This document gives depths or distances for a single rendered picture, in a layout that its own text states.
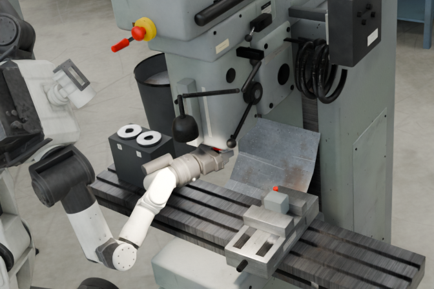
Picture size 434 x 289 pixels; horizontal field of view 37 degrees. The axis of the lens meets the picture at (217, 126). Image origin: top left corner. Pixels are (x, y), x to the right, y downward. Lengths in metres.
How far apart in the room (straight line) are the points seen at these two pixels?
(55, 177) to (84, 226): 0.16
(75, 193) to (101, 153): 2.79
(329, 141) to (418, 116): 2.34
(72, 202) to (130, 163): 0.63
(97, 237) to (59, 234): 2.11
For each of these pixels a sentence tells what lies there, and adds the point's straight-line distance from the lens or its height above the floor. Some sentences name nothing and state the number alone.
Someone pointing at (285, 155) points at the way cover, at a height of 1.04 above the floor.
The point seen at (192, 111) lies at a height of 1.46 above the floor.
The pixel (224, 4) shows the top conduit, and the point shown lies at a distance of 1.68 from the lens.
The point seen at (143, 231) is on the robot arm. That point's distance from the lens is 1.95.
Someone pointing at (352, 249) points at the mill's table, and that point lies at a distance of 2.08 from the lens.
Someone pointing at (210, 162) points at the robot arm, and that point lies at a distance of 2.03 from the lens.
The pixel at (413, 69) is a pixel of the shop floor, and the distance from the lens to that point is 5.24.
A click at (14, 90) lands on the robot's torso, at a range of 1.78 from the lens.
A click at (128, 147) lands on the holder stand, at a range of 2.36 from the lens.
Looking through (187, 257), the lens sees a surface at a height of 0.90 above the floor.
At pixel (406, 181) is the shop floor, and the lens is 4.01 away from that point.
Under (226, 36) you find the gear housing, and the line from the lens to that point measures 1.78.
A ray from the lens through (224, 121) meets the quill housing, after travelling 1.89.
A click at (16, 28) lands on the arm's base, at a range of 1.85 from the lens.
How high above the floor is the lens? 2.39
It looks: 31 degrees down
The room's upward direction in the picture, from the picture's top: 8 degrees counter-clockwise
